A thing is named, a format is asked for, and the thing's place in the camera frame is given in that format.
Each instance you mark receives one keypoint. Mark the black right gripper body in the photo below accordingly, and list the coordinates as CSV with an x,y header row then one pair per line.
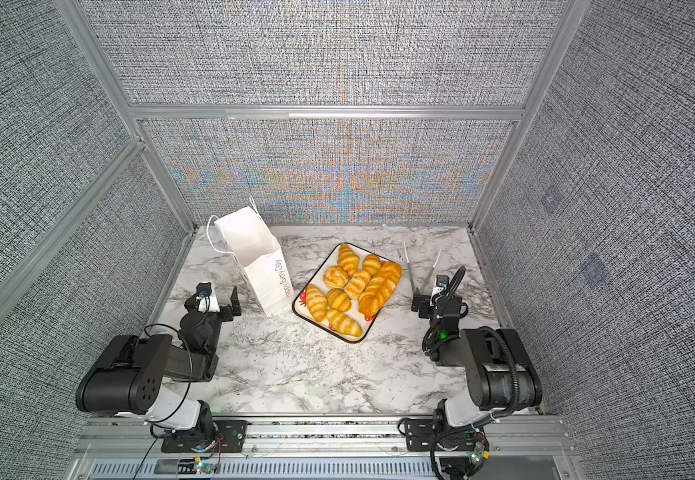
x,y
422,302

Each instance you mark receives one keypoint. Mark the right gripper white spatula finger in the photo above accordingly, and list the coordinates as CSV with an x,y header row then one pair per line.
x,y
429,282
409,269

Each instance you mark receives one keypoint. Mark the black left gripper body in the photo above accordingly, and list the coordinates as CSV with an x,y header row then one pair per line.
x,y
225,306

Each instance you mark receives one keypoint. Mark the small fake croissant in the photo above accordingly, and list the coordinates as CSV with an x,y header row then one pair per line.
x,y
357,284
372,264
339,300

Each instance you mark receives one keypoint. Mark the white paper gift bag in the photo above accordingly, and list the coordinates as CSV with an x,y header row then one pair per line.
x,y
247,239

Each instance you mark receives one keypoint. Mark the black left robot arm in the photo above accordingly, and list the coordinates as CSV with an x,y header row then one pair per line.
x,y
127,378

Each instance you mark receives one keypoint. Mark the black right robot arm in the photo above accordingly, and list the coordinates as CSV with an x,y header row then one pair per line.
x,y
501,378

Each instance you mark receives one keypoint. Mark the round knotted fake bread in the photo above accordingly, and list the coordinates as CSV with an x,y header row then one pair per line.
x,y
336,278

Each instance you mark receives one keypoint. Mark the strawberry print rectangular tray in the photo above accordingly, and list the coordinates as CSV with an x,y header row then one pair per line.
x,y
299,304

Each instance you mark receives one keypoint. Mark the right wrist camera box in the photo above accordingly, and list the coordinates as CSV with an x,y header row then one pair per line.
x,y
441,285

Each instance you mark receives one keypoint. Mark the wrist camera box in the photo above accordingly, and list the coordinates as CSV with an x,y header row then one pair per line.
x,y
441,285
206,299

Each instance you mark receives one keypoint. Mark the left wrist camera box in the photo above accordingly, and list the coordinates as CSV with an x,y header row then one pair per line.
x,y
206,299

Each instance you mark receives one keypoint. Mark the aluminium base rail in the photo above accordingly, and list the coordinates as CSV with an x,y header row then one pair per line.
x,y
322,446

